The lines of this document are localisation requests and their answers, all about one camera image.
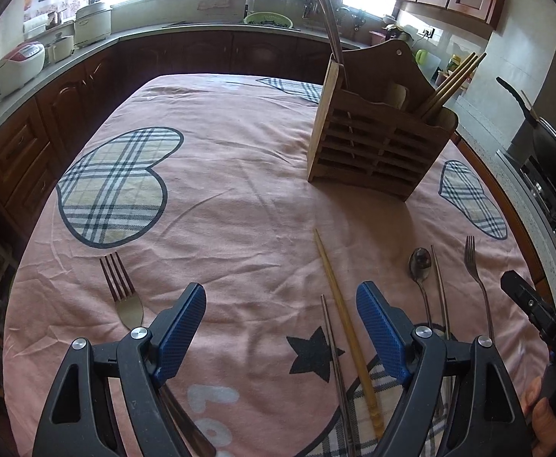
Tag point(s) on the white red rice cooker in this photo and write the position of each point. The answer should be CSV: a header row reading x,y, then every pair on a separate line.
x,y
20,66

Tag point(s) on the carved wooden chopstick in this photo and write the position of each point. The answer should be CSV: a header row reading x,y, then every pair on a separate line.
x,y
477,63

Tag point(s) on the steel spoon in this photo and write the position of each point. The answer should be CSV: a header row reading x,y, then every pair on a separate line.
x,y
420,265

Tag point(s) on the gas stove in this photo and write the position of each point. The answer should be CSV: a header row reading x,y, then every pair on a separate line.
x,y
540,192

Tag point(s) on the green colander with vegetables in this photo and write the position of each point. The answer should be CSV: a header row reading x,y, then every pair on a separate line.
x,y
267,18

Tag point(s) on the steel fork right side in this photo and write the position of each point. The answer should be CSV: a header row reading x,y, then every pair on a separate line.
x,y
471,266

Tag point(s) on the wooden utensil holder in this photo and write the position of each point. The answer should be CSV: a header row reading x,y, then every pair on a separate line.
x,y
369,131

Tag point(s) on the green mug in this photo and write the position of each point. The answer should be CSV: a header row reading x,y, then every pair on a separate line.
x,y
421,56

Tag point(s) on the pink heart-patterned tablecloth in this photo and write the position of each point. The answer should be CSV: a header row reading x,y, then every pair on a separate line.
x,y
203,178

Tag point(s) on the person's right hand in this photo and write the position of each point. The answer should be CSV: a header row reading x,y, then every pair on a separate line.
x,y
542,417

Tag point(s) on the white electric pressure cooker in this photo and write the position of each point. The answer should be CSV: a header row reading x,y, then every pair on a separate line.
x,y
92,24

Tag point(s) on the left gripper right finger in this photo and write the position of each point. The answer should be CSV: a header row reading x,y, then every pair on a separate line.
x,y
484,418

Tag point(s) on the steel fork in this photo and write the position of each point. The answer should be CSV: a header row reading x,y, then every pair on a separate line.
x,y
130,312
471,266

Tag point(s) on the steel fork left side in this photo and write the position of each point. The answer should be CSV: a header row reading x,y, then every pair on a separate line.
x,y
130,312

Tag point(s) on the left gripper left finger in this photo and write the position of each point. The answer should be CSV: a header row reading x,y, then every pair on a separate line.
x,y
78,418

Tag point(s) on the small white pot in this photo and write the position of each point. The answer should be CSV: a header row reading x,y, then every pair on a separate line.
x,y
62,48

